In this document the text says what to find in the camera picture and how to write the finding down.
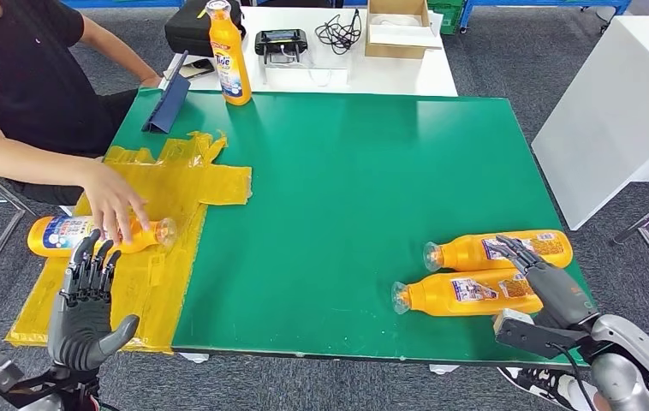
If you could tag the person's left hand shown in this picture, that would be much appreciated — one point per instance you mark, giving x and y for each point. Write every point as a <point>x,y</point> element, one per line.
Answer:
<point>151,81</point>

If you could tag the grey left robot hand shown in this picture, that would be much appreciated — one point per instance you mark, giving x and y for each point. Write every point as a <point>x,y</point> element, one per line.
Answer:
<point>77,334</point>

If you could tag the person's right hand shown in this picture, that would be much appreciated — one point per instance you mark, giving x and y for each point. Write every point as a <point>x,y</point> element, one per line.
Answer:
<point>112,195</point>

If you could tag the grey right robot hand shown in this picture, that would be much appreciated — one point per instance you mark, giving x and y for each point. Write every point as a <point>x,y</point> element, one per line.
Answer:
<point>563,295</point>

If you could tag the orange detergent bottle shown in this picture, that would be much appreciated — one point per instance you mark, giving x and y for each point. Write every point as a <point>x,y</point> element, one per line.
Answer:
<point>58,235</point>
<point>466,252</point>
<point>231,62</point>
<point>449,295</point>

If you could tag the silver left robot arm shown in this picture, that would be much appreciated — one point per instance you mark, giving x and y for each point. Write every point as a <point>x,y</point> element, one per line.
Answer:
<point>58,391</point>

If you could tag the person's left forearm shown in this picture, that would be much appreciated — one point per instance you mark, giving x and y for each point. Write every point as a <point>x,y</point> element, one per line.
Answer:
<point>120,54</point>

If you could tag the person's right forearm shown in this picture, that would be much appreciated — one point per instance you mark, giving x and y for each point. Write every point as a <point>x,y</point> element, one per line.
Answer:
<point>24,159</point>

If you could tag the blue tablet case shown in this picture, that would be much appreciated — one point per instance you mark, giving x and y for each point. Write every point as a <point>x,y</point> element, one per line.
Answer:
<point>165,108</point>

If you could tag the black smartphone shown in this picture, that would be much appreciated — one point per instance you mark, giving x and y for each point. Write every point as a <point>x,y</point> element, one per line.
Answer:
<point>195,68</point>

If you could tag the yellow taped sheet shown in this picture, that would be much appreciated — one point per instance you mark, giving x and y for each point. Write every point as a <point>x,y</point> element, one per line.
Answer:
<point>160,187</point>

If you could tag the black carrying case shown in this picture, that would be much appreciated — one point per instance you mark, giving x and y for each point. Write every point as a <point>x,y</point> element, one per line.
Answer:
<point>188,28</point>

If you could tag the black and white shoe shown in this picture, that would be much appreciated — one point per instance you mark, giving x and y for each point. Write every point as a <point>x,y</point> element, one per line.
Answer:
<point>534,383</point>

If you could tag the standing person's leg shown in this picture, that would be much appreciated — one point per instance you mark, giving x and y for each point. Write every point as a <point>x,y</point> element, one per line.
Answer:
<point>580,394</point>

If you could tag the white table foot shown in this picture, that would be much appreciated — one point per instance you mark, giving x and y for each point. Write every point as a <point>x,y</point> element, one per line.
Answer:
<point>443,369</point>
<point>194,358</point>

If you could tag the seated person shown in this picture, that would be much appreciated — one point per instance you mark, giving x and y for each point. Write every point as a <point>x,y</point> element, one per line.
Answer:
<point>18,74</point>

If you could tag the black handheld controller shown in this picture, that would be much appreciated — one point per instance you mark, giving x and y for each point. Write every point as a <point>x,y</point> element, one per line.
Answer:
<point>281,41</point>

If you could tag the white side table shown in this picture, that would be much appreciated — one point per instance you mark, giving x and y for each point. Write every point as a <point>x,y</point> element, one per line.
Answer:
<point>614,113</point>

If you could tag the open cardboard box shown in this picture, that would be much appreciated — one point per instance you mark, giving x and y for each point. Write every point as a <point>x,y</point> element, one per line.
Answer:
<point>398,48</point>

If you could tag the green plastic crate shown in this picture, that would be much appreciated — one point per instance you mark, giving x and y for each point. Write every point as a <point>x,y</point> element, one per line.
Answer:
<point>448,17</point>

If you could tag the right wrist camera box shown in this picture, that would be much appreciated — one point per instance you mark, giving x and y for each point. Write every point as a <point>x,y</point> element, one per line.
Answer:
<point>528,337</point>

